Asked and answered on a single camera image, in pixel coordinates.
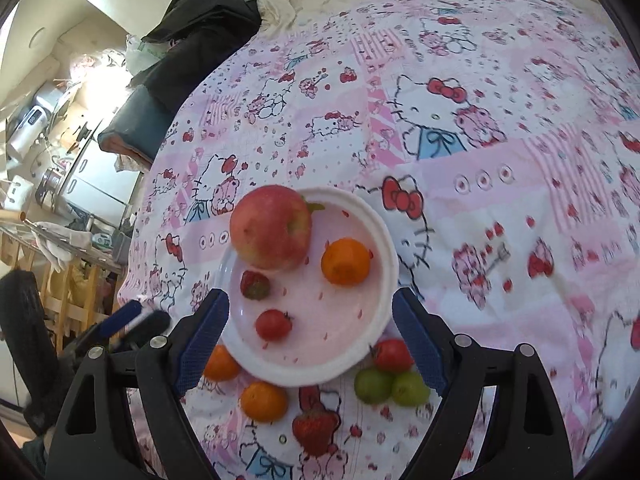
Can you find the orange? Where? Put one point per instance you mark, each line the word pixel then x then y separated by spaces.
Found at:
pixel 346 261
pixel 264 401
pixel 222 365

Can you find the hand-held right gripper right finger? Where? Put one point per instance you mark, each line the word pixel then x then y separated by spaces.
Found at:
pixel 419 342

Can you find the white cloth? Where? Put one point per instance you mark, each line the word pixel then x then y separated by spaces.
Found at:
pixel 57 247

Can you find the red apple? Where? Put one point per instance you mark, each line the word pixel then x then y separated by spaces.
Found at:
pixel 270 227

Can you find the large strawberry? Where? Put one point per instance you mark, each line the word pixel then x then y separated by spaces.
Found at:
pixel 314 430

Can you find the black garment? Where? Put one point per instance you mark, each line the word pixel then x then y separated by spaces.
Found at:
pixel 200 35

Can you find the white appliance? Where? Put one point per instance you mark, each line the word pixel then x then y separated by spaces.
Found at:
pixel 25 130

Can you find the green lime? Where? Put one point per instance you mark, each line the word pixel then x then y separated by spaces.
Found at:
pixel 412 390
pixel 372 385

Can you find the white cabinet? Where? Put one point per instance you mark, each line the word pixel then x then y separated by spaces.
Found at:
pixel 100 175

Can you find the small red tomato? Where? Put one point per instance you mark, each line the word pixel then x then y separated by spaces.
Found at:
pixel 272 325

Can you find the pink cartoon printed blanket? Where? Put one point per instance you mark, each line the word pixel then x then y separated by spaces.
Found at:
pixel 475 200

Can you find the white plastic bag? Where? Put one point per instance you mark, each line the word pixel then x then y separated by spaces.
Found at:
pixel 142 52

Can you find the blue cushion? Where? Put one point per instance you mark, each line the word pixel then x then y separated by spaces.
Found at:
pixel 137 125

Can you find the black mesh office chair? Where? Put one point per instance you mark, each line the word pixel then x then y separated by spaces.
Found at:
pixel 25 340

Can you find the wooden rack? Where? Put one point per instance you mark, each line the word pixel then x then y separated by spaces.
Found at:
pixel 60 300

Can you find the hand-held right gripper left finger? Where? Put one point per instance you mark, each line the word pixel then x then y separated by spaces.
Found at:
pixel 204 342

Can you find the white round plate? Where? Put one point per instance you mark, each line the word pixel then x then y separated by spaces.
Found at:
pixel 320 320

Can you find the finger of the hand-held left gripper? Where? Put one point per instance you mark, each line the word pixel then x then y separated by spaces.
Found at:
pixel 122 321
pixel 150 324

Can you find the small strawberry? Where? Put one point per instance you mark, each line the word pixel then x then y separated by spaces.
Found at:
pixel 255 285

